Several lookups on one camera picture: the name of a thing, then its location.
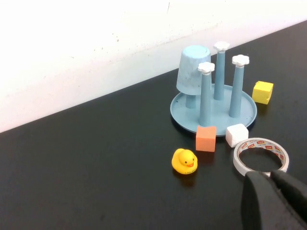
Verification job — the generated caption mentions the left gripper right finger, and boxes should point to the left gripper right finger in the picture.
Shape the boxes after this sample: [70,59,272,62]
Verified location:
[270,169,307,230]

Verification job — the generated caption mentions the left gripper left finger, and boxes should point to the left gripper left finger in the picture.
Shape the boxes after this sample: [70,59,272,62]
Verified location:
[240,170,303,230]

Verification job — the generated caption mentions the light blue plastic cup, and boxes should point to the light blue plastic cup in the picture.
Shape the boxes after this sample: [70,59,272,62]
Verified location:
[176,45,212,96]

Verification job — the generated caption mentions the blue cup stand white caps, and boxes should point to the blue cup stand white caps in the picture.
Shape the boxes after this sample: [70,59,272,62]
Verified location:
[170,41,258,134]

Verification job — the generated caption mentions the white tape roll red print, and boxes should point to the white tape roll red print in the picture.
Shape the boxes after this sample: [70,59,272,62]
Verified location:
[233,137,289,177]

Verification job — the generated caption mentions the white foam cube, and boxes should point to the white foam cube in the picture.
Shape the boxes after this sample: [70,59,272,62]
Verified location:
[225,123,249,148]

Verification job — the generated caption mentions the orange foam cube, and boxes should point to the orange foam cube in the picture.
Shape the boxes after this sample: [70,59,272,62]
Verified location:
[195,125,217,152]

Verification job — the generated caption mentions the yellow rubber duck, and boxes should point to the yellow rubber duck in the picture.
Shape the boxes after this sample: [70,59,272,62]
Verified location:
[171,148,199,176]

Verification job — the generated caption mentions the yellow foam cube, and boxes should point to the yellow foam cube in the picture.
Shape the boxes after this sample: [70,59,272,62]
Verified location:
[252,80,274,105]

